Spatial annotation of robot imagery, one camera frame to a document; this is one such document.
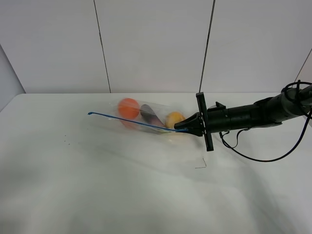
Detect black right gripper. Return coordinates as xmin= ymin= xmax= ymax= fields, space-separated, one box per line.
xmin=174 ymin=92 xmax=229 ymax=152

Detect clear zip file bag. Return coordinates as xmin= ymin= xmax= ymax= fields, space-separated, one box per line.
xmin=88 ymin=97 xmax=197 ymax=144

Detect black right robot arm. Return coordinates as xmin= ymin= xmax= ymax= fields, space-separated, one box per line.
xmin=174 ymin=81 xmax=312 ymax=151

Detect yellow pear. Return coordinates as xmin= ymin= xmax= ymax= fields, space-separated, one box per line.
xmin=165 ymin=112 xmax=185 ymax=129

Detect purple eggplant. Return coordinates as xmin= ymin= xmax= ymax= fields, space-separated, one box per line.
xmin=140 ymin=104 xmax=164 ymax=127

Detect orange fruit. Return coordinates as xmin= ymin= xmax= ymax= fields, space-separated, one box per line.
xmin=117 ymin=98 xmax=140 ymax=119

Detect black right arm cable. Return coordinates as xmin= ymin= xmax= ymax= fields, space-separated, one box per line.
xmin=218 ymin=79 xmax=312 ymax=162

